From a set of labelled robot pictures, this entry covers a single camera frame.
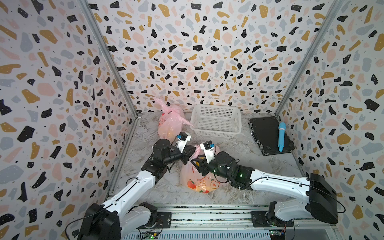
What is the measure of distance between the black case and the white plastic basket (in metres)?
0.13

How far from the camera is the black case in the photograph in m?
0.97

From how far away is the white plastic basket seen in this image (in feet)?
3.45
